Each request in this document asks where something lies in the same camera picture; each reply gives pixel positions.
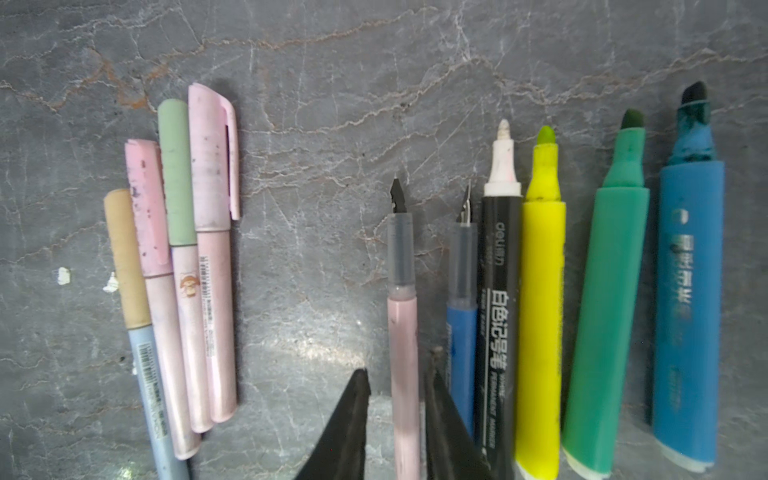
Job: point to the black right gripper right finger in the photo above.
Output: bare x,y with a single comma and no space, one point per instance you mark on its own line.
450,451

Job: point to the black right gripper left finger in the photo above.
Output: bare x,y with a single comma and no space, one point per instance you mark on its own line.
340,452

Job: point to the yellow highlighter marker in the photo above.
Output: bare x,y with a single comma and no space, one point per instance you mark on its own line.
541,316

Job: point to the purple capped pink pen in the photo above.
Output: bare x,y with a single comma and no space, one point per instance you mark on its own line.
403,337

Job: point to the green highlighter marker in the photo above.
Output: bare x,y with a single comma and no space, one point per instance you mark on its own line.
607,306

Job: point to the black marker white cap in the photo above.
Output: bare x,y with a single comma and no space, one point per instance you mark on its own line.
498,316

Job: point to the blue highlighter marker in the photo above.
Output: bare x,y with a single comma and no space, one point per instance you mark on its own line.
688,288

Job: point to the green capped pink pen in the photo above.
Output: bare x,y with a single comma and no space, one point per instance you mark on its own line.
173,125

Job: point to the light pink capped pen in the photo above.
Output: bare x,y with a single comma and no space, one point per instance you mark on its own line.
148,205

